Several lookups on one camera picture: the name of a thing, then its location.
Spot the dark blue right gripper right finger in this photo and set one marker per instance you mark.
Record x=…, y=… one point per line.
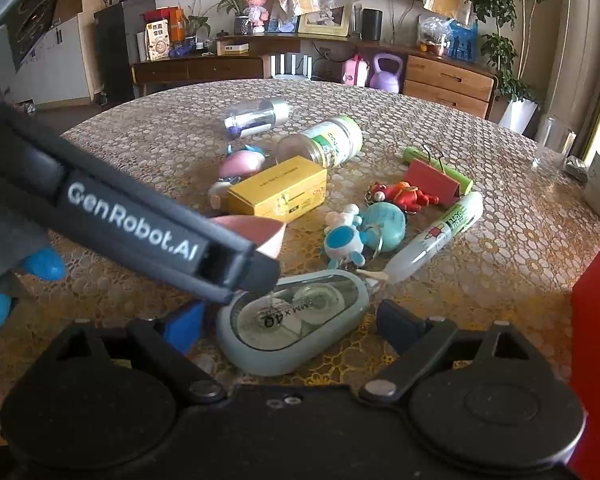
x=399, y=327

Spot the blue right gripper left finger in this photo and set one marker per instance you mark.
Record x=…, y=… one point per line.
x=184, y=326

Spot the teal round keychain toy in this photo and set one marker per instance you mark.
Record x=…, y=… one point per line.
x=383, y=227

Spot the white blue figure keychain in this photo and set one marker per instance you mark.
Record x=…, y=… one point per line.
x=343, y=240

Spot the red figure keychain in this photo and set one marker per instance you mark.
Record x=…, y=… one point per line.
x=408, y=198

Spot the white green marker pen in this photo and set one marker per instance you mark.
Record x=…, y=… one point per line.
x=423, y=247

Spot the pink blue oval toy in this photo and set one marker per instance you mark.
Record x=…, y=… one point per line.
x=237, y=166

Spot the yellow cardboard box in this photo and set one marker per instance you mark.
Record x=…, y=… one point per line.
x=283, y=192

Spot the clear jar green label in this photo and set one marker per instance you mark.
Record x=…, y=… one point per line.
x=329, y=144

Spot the silver blue cylinder bottle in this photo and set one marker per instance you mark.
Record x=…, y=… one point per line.
x=255, y=116

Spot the blue gloved hand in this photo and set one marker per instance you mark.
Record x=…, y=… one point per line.
x=45, y=264

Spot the red binder clip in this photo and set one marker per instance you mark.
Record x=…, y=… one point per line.
x=428, y=174

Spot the green cylindrical tube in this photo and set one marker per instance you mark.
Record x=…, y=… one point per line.
x=462, y=182

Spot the black cabinet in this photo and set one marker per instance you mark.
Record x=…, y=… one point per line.
x=116, y=28

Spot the orange white snack box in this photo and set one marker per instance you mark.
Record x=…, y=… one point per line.
x=157, y=40

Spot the red white storage box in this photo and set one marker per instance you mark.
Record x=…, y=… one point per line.
x=585, y=367

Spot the white radiator-like rack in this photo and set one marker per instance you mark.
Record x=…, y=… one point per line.
x=291, y=66

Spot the small potted plant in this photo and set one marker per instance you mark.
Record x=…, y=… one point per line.
x=239, y=8

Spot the clear drinking glass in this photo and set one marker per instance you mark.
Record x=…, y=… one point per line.
x=554, y=141

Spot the purple kettlebell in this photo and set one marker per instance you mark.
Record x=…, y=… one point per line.
x=386, y=79

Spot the wooden tv cabinet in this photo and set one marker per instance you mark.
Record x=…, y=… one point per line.
x=464, y=86

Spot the pink toy case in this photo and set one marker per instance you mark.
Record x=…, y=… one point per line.
x=355, y=71

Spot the pink doll figure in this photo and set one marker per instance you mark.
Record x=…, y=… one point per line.
x=258, y=15

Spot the plastic bag of items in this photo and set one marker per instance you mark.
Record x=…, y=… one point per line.
x=434, y=34

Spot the framed photo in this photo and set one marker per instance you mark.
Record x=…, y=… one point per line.
x=332, y=22

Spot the black cylindrical speaker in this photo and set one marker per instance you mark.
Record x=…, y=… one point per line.
x=371, y=24

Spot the potted green plant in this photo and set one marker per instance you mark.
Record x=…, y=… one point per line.
x=506, y=49

